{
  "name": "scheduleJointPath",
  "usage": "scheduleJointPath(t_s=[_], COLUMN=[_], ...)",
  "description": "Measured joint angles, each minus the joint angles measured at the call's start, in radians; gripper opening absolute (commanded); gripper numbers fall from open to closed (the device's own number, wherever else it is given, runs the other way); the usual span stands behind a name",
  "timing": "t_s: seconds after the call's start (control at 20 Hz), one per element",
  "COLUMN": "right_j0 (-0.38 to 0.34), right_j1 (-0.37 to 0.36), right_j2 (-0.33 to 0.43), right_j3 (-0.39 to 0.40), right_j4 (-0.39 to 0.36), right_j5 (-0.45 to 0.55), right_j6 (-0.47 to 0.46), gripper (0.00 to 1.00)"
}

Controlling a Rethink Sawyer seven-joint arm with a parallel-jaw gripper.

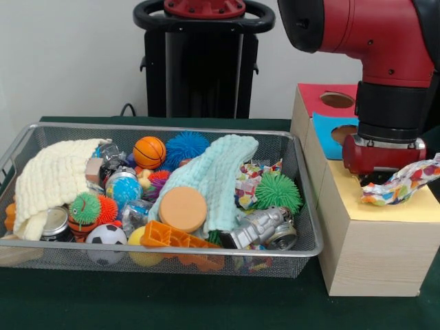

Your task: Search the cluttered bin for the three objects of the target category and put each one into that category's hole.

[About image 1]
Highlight wooden box with three holes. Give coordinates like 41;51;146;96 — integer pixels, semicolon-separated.
289;83;440;298

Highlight clear mesh bin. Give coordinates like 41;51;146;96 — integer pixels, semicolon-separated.
0;122;325;280

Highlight silver robot toy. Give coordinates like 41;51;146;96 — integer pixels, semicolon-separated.
219;205;298;251

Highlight blue spiky ball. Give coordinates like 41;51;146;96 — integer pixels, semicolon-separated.
164;130;211;169

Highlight green spiky ball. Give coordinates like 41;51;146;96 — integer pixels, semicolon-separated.
254;171;303;210

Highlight tan toy burger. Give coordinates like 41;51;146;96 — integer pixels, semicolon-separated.
158;186;208;234

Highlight multicolour spotted cloth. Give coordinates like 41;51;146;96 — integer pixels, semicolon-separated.
360;153;440;207

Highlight cream white cloth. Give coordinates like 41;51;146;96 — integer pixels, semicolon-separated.
12;137;113;241

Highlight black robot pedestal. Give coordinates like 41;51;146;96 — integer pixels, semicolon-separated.
132;0;276;120

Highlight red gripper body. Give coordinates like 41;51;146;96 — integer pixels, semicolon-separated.
342;133;428;175

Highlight dark green table cloth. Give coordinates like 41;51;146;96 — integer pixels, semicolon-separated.
0;115;440;330

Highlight orange plastic block toy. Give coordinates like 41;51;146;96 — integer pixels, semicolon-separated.
140;219;226;272

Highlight light blue cloth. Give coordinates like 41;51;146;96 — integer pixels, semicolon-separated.
147;134;259;232

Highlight small orange basketball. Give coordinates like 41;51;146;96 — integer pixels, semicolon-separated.
133;136;167;171

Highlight blue globe ball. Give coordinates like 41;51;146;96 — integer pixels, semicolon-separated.
105;173;144;210

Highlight small soccer ball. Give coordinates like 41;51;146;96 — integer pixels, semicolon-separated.
85;223;128;266

